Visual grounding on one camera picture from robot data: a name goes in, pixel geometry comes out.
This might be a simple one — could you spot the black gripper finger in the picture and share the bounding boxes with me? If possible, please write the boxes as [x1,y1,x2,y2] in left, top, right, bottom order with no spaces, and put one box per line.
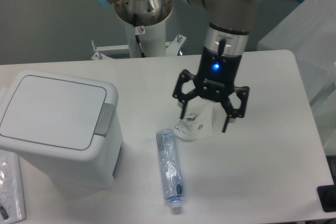
[172,69,204,120]
[222,86,249,133]

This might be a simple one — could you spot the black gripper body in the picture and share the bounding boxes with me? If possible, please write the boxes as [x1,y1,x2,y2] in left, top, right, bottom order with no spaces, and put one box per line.
[194,48,242,103]

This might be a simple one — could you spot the white push-lid trash can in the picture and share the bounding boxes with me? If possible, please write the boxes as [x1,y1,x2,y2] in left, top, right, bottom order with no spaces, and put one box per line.
[1,70,123,188]

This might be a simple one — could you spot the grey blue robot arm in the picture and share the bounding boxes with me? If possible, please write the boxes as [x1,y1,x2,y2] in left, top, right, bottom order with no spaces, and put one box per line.
[96,0,260,123]

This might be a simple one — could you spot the white plastic wrapper packet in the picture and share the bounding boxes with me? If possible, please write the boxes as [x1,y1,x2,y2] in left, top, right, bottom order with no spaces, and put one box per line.
[171,103,213,142]

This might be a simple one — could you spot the crushed clear plastic bottle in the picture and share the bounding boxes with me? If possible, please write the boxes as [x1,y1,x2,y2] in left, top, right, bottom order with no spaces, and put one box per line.
[155,129,184,215]

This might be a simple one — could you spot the black device at edge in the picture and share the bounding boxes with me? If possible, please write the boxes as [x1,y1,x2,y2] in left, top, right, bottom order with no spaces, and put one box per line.
[317,185,335,212]

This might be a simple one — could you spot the clear plastic document sleeve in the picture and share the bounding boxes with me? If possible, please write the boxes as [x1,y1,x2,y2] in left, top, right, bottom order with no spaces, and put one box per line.
[1,150,26,223]

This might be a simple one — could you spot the white pedestal base bracket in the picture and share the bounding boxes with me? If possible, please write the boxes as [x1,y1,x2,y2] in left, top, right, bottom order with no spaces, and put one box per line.
[91,34,187,60]

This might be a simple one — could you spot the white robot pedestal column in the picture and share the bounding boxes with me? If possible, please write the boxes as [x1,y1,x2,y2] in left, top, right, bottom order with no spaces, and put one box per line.
[124,22,166,51]

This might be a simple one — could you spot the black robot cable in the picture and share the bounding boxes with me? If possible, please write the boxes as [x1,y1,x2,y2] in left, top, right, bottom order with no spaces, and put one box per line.
[132,13,146,58]

